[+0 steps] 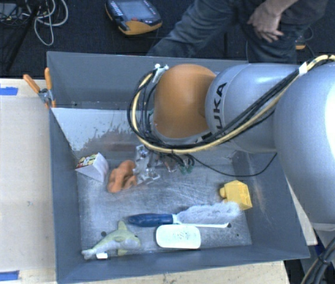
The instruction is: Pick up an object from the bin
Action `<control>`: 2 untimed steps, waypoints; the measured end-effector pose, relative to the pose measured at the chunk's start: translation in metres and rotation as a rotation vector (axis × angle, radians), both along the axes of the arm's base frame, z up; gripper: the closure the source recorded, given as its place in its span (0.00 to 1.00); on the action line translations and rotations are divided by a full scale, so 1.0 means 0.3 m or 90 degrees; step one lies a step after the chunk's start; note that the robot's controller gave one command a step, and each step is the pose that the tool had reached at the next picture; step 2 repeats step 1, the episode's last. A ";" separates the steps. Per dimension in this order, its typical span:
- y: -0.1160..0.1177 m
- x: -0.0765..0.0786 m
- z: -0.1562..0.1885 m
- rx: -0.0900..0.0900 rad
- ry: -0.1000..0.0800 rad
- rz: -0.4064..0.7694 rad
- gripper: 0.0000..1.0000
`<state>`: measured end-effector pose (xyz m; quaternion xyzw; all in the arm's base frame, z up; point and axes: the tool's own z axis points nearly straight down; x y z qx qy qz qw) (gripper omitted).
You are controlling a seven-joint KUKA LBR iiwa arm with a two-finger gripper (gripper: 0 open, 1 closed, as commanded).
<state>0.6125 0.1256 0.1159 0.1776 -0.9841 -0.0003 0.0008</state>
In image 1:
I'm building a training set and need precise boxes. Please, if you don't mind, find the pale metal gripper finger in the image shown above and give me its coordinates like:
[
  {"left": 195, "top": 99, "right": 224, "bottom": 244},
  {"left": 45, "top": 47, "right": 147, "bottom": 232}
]
[
  {"left": 137, "top": 170, "right": 161, "bottom": 186},
  {"left": 134, "top": 144, "right": 152, "bottom": 175}
]

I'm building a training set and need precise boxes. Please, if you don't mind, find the person's hand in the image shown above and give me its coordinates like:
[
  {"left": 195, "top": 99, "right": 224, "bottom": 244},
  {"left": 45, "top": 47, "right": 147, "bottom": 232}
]
[{"left": 246, "top": 2, "right": 285, "bottom": 44}]

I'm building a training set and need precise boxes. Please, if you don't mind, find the orange soft toy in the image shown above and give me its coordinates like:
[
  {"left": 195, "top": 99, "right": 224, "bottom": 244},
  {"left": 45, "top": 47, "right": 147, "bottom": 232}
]
[{"left": 107, "top": 159, "right": 139, "bottom": 194}]

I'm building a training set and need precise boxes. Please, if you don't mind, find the white box with colourful print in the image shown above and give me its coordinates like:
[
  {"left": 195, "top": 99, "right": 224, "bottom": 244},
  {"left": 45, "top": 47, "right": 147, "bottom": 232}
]
[{"left": 75, "top": 151, "right": 109, "bottom": 183}]

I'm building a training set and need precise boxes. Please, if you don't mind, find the white oval pad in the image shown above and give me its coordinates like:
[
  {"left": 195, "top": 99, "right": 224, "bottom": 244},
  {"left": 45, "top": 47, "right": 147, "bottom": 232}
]
[{"left": 155, "top": 224, "right": 202, "bottom": 250}]

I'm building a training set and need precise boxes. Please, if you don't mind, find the grey-green toy dolphin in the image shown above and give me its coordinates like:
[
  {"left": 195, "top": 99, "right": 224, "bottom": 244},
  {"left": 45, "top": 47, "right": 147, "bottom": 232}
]
[{"left": 80, "top": 220, "right": 142, "bottom": 261}]

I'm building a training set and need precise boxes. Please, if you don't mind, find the yellow toy block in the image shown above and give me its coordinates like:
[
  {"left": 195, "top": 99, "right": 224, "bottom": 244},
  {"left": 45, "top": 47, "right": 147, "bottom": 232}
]
[{"left": 219, "top": 179, "right": 253, "bottom": 211}]

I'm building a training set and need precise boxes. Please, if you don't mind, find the grey metal bin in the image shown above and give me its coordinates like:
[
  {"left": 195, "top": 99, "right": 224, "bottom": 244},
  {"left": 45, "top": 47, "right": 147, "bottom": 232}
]
[{"left": 46, "top": 51, "right": 311, "bottom": 283}]

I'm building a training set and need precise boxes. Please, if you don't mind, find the pale flat board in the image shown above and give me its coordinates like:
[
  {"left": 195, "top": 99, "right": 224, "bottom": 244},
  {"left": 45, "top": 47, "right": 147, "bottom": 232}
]
[{"left": 0, "top": 95, "right": 57, "bottom": 273}]

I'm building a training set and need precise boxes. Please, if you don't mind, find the person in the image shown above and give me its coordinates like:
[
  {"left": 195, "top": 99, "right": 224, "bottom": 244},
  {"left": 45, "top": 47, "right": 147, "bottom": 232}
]
[{"left": 146, "top": 0, "right": 333, "bottom": 65}]

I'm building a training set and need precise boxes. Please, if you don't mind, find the blue handled white brush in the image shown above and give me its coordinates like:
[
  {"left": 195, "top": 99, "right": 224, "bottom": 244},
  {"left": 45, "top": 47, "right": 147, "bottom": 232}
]
[{"left": 127, "top": 201, "right": 243, "bottom": 229}]

